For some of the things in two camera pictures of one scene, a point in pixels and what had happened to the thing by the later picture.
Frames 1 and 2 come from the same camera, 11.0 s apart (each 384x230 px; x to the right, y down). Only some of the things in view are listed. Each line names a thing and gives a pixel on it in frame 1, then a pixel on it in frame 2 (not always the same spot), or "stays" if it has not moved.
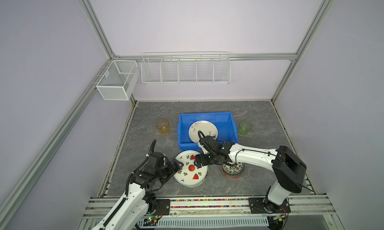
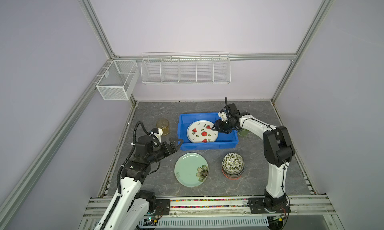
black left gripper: [172, 171] -> [173, 149]
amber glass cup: [164, 125] stays
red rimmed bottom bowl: [231, 177] stays
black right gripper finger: [197, 161] -> [217, 128]
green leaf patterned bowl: [235, 170] stays
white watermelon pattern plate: [189, 175] -> [201, 131]
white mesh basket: [118, 80] stays
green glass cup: [244, 128] stays
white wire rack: [186, 68] stays
